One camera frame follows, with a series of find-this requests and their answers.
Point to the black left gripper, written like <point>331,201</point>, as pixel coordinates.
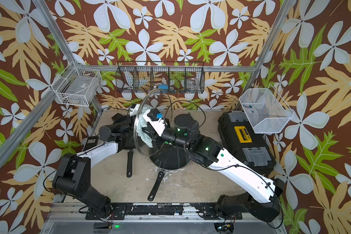
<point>128,126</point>

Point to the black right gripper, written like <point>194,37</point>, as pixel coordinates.
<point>159,140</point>

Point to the black back frying pan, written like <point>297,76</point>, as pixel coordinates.
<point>124,144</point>

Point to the black frying pan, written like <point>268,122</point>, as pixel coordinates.
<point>161,175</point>
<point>124,144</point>

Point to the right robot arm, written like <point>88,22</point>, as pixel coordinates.
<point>261,198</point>

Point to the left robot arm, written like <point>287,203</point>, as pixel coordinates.
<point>73,177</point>

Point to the small black battery box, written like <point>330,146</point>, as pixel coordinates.
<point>117,118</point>

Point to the black front frying pan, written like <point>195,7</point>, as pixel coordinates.
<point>161,175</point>

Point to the black power adapter brick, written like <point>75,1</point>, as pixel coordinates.
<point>90,142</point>

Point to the blue object in basket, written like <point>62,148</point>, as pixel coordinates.
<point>163,87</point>

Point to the black yellow tool case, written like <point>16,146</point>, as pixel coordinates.
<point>239,138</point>

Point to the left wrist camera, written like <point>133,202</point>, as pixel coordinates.
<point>133,110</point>

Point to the black wire basket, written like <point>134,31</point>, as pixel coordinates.
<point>180,77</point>

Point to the white wire basket left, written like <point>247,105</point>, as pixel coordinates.
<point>77,85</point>

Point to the white wire basket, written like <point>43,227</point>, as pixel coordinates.
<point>77,85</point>
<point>266,110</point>

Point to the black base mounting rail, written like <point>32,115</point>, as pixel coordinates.
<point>120,211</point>

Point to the white wire basket right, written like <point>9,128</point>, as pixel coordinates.
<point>266,110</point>

